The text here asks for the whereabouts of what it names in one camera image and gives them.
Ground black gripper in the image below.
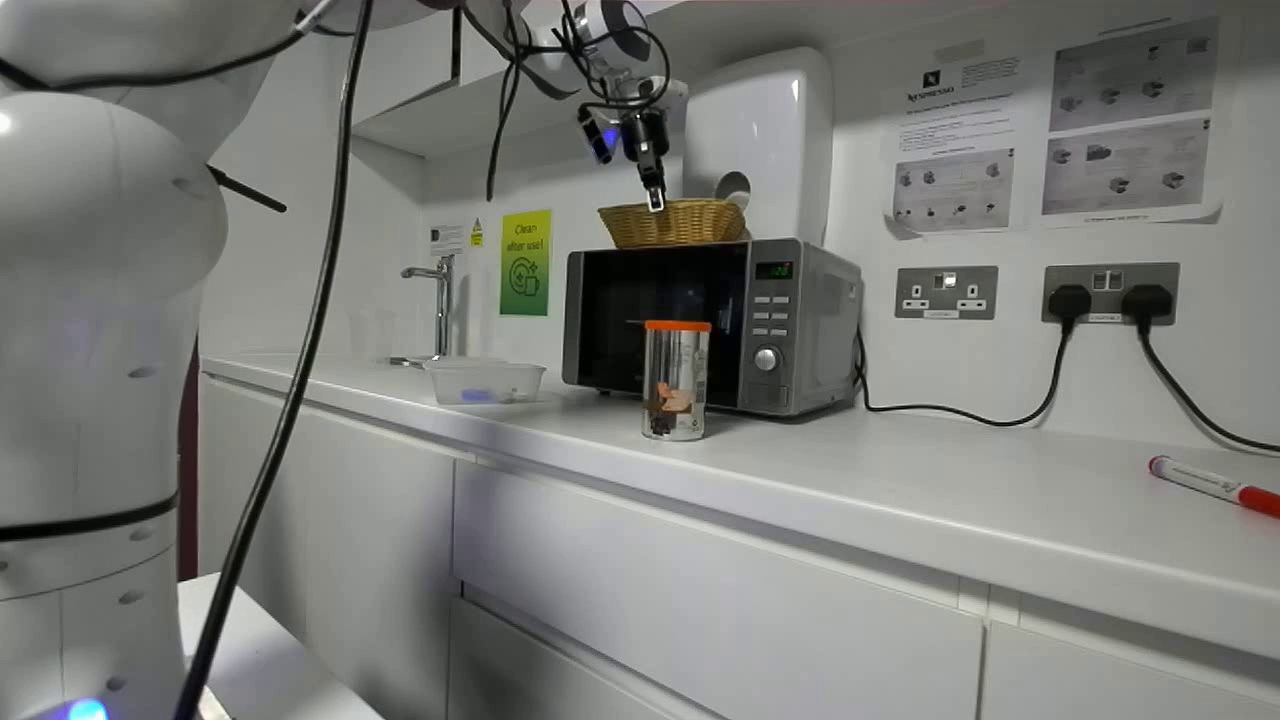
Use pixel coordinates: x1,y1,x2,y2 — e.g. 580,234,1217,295
570,27,673,213

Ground woven wicker basket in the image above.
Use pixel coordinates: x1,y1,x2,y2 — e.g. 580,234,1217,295
598,199,749,250

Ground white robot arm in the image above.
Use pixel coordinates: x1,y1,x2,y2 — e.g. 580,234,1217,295
0,0,664,720

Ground silver microwave oven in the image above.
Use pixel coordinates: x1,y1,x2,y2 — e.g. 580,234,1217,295
560,241,863,421

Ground white paper towel dispenser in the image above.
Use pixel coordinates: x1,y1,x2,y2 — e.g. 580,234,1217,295
682,48,832,246

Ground glass jar orange lid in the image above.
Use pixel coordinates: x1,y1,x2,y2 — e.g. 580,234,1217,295
645,321,711,445

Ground chrome sink tap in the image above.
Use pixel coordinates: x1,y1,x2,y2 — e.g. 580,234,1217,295
400,252,463,357

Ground white cabinet drawers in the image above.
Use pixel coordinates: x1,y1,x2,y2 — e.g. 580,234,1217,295
248,373,1280,720

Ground red white marker pen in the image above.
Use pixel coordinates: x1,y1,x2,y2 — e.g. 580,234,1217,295
1148,456,1280,521

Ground green yellow wall poster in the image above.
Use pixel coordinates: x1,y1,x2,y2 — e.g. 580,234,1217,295
500,209,553,317

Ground left metal wall socket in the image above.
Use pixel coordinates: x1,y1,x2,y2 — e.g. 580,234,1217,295
895,265,999,321

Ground metal wall socket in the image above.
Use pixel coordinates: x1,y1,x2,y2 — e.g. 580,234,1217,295
895,265,999,321
1038,261,1180,324

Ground black power cable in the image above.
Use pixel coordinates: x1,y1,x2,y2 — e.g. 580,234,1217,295
850,284,1094,432
1121,284,1280,459

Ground right metal wall socket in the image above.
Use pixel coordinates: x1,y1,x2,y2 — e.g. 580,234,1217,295
1038,261,1180,324

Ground instruction sheets on wall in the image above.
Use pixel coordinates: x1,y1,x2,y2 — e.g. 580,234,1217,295
884,18,1221,241

